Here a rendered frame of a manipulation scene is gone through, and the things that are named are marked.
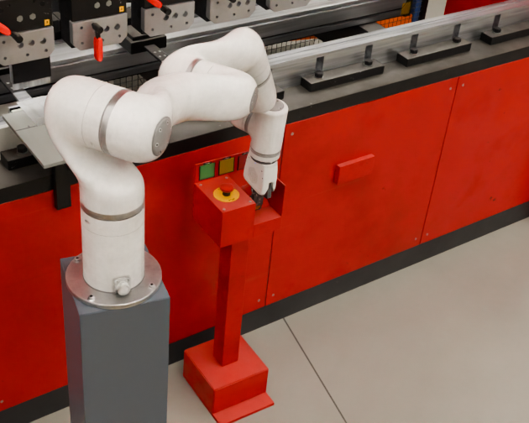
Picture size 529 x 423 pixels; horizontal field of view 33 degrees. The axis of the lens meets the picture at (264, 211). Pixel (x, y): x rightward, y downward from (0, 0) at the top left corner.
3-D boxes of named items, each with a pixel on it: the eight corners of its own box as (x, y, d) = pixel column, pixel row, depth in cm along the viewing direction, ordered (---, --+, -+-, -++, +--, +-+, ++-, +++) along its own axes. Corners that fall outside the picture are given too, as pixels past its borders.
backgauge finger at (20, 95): (3, 111, 229) (2, 93, 226) (-32, 68, 246) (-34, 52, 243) (47, 101, 235) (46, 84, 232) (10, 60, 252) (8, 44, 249)
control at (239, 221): (219, 248, 243) (223, 194, 233) (191, 216, 254) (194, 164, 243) (280, 229, 253) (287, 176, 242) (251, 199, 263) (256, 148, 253)
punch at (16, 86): (14, 91, 224) (11, 58, 219) (11, 88, 226) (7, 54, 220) (51, 84, 229) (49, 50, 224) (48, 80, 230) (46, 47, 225)
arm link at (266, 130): (241, 144, 237) (270, 159, 233) (247, 102, 228) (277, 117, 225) (259, 131, 242) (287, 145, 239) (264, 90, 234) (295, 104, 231)
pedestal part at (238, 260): (222, 367, 281) (233, 232, 250) (212, 355, 285) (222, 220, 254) (238, 361, 284) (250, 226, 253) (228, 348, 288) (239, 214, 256)
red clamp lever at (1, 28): (-9, 18, 202) (24, 38, 210) (-15, 12, 205) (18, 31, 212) (-14, 25, 202) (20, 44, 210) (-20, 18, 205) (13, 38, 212)
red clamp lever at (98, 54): (97, 63, 225) (96, 28, 219) (91, 56, 228) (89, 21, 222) (104, 62, 226) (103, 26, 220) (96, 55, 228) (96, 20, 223)
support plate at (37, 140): (44, 169, 209) (44, 165, 208) (2, 117, 225) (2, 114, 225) (113, 150, 218) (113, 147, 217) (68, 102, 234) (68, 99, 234)
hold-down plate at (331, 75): (310, 92, 275) (311, 84, 273) (300, 85, 278) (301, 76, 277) (383, 73, 290) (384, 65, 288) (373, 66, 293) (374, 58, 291)
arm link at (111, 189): (122, 228, 161) (120, 113, 147) (38, 196, 166) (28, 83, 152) (156, 195, 170) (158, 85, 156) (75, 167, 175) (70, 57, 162)
